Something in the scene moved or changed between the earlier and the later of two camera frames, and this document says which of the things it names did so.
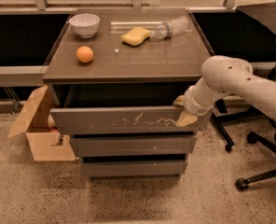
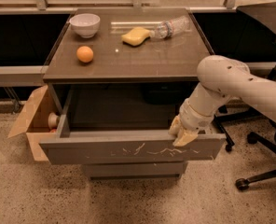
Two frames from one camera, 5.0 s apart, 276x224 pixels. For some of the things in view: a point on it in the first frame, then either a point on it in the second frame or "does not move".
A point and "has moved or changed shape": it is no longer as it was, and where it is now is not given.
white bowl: x=85 y=24 does not move
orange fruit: x=84 y=54 does not move
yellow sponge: x=135 y=36 does not move
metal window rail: x=21 y=76 does not move
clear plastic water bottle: x=170 y=27 does not move
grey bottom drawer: x=134 y=169 does not move
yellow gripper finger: x=180 y=101 -> x=176 y=126
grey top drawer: x=125 y=120 has moved or changed shape
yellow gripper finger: x=186 y=119 -> x=184 y=138
